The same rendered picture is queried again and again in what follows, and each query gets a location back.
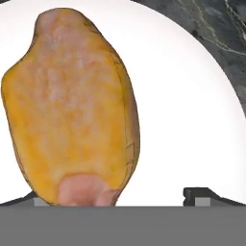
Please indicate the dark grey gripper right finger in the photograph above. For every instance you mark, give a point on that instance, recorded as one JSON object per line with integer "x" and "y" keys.
{"x": 198, "y": 195}

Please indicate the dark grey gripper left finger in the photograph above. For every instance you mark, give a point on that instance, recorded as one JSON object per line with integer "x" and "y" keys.
{"x": 32, "y": 199}

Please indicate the white round plate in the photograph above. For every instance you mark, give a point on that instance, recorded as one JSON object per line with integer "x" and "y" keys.
{"x": 185, "y": 128}

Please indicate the orange chicken drumstick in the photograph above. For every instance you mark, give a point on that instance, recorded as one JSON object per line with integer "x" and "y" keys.
{"x": 70, "y": 109}

